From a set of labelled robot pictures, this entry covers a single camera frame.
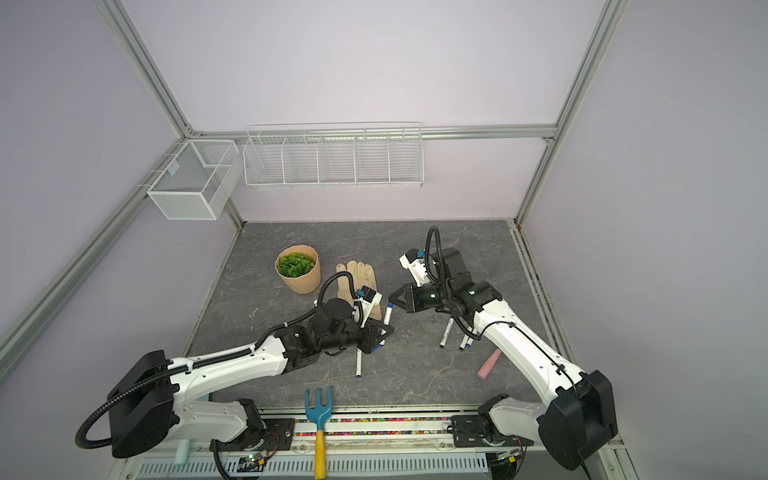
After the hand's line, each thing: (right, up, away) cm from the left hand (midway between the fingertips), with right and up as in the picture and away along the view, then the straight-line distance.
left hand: (390, 332), depth 75 cm
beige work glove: (-14, +12, +30) cm, 35 cm away
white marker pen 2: (-9, -12, +10) cm, 18 cm away
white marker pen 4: (+22, -7, +14) cm, 27 cm away
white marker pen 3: (+17, -4, +16) cm, 24 cm away
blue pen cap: (0, +7, -1) cm, 7 cm away
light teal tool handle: (-50, -28, -4) cm, 57 cm away
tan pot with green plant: (-30, +16, +18) cm, 38 cm away
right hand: (+1, +7, 0) cm, 7 cm away
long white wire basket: (-19, +53, +24) cm, 61 cm away
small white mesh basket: (-64, +44, +24) cm, 82 cm away
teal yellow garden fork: (-19, -21, +1) cm, 28 cm away
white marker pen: (-1, +3, -1) cm, 3 cm away
